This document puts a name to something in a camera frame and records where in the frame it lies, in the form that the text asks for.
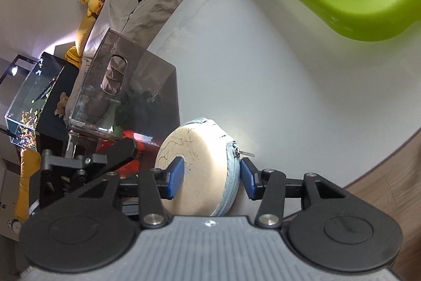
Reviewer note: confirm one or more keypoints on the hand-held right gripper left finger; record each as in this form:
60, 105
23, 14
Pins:
176, 178

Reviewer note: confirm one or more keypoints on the yellow cushion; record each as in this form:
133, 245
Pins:
28, 182

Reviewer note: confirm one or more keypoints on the clear acrylic box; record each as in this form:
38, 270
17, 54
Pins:
131, 86

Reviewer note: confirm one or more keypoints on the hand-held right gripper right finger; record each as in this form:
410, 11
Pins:
248, 181

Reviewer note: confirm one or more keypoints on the long yellow plush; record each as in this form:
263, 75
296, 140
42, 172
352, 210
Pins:
80, 37

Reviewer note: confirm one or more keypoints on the black cabinet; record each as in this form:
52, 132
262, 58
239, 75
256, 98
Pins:
62, 80

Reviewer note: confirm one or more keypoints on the round beige zipper pouch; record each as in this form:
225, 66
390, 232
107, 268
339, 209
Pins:
204, 152

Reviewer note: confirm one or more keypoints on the white marble desktop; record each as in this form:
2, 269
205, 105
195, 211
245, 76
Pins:
263, 77

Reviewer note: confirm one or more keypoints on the black tank lamp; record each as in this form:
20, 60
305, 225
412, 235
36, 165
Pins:
13, 71

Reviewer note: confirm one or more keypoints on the yellow plush toy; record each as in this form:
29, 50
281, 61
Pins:
94, 7

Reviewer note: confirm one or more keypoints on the small brown teddy bear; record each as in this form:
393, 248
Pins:
61, 105

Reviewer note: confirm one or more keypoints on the red plastic toy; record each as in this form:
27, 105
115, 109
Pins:
144, 144

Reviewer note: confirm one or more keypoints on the glass fish tank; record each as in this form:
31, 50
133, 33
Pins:
29, 103

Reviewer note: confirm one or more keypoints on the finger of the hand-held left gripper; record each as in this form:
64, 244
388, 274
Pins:
115, 152

